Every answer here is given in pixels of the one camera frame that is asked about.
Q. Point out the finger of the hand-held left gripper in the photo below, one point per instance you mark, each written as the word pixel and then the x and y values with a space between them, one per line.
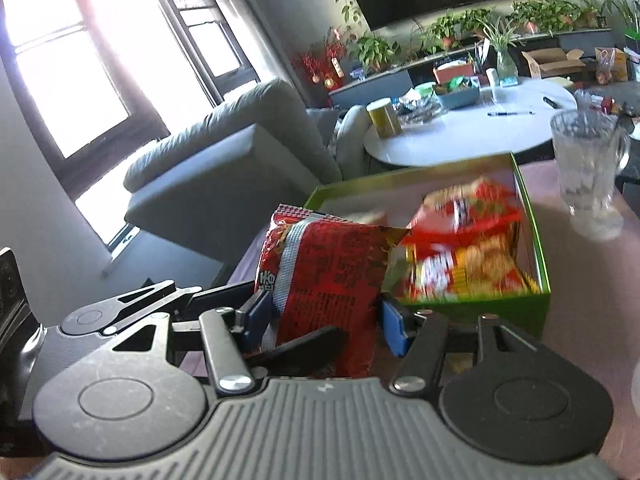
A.
pixel 185 297
pixel 310 347

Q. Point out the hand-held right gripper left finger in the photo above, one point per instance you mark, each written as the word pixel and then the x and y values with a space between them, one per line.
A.
pixel 257 320

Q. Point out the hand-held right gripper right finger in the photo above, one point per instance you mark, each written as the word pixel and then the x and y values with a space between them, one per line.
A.
pixel 392 330

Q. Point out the red chips packet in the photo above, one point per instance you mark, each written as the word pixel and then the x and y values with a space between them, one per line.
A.
pixel 330 270

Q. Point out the orange snack packet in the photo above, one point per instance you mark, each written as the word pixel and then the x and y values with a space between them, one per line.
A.
pixel 475 265

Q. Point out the green cardboard box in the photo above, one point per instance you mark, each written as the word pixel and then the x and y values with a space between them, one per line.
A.
pixel 500 315

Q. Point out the red white cracker packet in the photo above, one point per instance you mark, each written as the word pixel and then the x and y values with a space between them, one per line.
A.
pixel 465 205

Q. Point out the grey sofa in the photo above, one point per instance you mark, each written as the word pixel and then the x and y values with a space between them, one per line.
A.
pixel 225 175

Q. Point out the pink dotted tablecloth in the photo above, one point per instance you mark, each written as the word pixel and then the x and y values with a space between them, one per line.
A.
pixel 575 280

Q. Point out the yellow canister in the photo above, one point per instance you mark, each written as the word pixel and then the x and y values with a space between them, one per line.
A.
pixel 385 120

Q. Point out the round white table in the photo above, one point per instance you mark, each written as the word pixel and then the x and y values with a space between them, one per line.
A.
pixel 475 135

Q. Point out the clear plastic wrappers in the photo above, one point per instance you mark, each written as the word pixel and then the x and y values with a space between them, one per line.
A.
pixel 417 107

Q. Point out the blue tray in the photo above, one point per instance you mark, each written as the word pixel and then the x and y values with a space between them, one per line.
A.
pixel 460 97

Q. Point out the green bowl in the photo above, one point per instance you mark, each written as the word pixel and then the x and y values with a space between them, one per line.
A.
pixel 424 89

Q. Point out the glass mug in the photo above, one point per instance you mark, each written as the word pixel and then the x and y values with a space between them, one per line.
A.
pixel 585 180

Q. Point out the black pen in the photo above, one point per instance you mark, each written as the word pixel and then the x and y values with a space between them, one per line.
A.
pixel 510 113

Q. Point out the dark television cabinet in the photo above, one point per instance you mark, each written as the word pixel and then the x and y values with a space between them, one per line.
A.
pixel 390 80

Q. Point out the narrow dark framed window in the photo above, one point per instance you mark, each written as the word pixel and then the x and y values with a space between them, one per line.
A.
pixel 210 45

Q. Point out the orange box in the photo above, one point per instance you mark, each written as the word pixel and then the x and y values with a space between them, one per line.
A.
pixel 452 72

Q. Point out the large dark framed window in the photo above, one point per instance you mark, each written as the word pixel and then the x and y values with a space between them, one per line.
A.
pixel 65 60

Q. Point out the small white bottle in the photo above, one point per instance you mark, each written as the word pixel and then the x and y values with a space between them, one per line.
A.
pixel 493 79

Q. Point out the red flower decoration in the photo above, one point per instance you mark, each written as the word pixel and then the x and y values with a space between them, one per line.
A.
pixel 320 55

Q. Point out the black marker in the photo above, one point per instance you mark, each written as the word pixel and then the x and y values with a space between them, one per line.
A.
pixel 550 101

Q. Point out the row of potted plants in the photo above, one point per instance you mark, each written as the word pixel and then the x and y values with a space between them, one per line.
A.
pixel 372 50

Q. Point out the glass vase with plant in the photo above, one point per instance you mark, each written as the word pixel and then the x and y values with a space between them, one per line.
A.
pixel 506 65

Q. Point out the open cardboard box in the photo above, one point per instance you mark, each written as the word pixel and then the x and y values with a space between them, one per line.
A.
pixel 550 67

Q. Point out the green black box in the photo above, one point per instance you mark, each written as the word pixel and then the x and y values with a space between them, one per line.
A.
pixel 632 35

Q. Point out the tall leafy plant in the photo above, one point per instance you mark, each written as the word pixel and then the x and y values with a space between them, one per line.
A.
pixel 620 5

